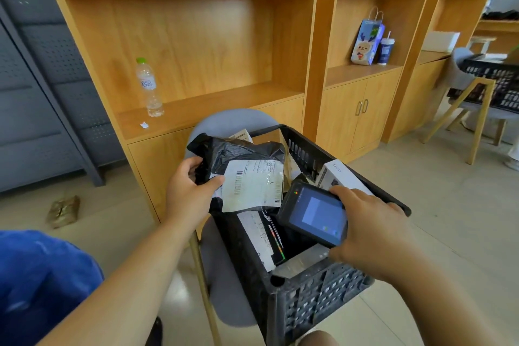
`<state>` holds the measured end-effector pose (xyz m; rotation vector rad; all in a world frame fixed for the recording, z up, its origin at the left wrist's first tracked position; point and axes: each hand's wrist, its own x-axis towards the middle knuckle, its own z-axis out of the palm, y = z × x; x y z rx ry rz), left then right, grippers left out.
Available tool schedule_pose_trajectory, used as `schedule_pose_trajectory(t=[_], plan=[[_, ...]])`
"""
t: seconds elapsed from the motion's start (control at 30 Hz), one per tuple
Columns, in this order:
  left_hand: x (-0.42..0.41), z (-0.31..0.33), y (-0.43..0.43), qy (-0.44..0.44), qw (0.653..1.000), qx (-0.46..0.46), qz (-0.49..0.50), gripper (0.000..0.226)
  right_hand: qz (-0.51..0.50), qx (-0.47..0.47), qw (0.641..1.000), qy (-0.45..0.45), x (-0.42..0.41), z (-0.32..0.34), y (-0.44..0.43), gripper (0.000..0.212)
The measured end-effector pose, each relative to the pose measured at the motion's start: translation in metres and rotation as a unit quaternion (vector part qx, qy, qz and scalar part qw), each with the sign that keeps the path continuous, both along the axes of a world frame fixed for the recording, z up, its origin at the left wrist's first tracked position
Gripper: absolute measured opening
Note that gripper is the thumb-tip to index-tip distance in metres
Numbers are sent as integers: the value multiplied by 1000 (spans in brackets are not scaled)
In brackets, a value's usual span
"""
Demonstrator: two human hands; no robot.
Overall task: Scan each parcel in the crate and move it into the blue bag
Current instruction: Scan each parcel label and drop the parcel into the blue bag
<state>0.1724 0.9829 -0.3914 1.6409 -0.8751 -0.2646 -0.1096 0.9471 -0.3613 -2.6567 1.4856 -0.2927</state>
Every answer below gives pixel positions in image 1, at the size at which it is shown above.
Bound person's left hand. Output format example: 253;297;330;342
164;156;225;233

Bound person's right hand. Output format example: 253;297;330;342
328;186;411;282

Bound black parcel bag white label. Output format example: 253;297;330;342
187;133;287;214

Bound black handheld scanner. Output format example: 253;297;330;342
277;180;349;249

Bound person's right forearm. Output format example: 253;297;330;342
379;250;505;346

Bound person's left forearm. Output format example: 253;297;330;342
38;214;199;346

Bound grey flat parcel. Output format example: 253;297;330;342
270;244;331;280

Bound black plastic crate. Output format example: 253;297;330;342
211;124;412;346
446;55;519;115

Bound white carton box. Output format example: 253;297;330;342
316;159;374;197

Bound grey chair wooden legs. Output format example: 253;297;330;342
187;108;284;346
422;47;519;166

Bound clear water bottle green cap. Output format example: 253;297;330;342
135;58;165;118

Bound wooden shelf cabinet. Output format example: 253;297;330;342
36;0;519;235

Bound brown package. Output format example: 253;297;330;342
45;195;81;229

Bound blue shirt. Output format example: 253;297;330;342
0;230;105;346

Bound grey metal cabinet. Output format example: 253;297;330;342
0;0;127;195

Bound blue drink cup with straw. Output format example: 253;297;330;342
377;31;396;66

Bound blue cartoon gift bag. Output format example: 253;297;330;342
350;6;386;66

